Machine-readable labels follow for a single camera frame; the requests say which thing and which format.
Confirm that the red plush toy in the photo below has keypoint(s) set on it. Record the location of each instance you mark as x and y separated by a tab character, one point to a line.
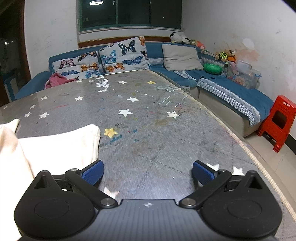
199	45

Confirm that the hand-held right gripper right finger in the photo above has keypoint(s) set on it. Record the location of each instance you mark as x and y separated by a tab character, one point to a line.
203	174

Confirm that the black and white plush toy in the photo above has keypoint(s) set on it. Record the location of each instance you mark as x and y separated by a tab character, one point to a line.
177	37

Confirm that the large butterfly print pillow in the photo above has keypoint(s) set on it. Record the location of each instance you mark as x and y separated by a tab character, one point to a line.
124	55

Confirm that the small butterfly print pillow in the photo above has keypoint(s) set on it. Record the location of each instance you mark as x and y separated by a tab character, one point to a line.
78	66

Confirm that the blue sofa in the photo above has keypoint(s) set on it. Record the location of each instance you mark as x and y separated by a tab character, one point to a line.
231	84

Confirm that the cream garment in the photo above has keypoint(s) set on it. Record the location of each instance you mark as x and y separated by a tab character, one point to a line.
57	148

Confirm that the brown plush bear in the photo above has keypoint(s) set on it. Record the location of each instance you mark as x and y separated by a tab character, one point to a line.
225	55

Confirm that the pink cloth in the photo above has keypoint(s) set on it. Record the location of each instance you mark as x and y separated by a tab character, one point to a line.
56	81

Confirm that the dark window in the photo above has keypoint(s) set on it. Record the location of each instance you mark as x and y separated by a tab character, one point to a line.
138	14

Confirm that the grey pillow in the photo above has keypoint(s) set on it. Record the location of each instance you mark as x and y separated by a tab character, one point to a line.
180	56

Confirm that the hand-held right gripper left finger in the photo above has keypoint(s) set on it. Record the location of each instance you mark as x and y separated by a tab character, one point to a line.
93	173

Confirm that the clear plastic storage box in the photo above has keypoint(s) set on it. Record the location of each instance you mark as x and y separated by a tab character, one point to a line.
242	74

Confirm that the grey star tablecloth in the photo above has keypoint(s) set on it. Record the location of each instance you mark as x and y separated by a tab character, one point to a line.
150	129

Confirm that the red plastic stool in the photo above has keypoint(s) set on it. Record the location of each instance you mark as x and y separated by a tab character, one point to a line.
281	104

